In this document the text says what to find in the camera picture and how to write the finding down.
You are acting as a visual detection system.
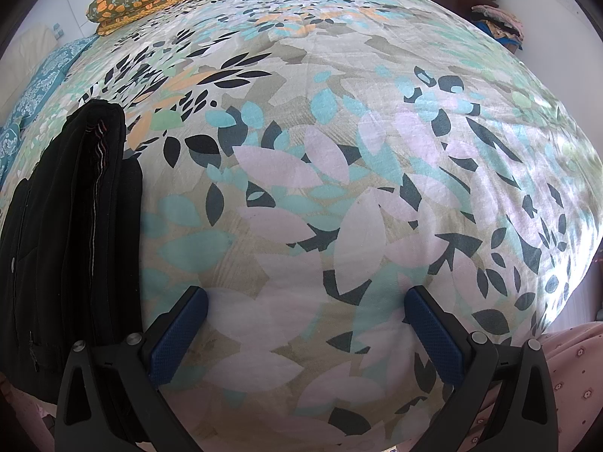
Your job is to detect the black pants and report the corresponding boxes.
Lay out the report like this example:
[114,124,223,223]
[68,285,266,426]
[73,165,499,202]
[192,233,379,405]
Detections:
[1,99,142,403]

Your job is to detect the teal patterned pillow near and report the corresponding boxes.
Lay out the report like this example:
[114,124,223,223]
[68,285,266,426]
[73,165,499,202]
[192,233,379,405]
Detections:
[0,118,23,186]

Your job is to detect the teal patterned pillow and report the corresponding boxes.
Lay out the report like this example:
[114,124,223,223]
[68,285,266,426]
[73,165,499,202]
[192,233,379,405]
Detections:
[4,36,97,128]
[0,118,23,186]

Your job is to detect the floral leaf-print bed sheet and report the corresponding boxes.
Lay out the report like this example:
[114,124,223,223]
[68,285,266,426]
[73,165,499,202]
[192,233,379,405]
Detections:
[1,0,602,451]

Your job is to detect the teal patterned pillow far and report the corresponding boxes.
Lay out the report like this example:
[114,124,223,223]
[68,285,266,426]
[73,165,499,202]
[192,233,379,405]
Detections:
[4,36,97,128]

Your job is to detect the cream padded headboard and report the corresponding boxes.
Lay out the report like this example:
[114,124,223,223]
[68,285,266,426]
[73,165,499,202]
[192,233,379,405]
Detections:
[0,23,58,124]

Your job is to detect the pile of colourful clothes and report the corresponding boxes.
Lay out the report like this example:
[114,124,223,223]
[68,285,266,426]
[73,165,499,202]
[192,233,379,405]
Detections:
[470,5,524,52]

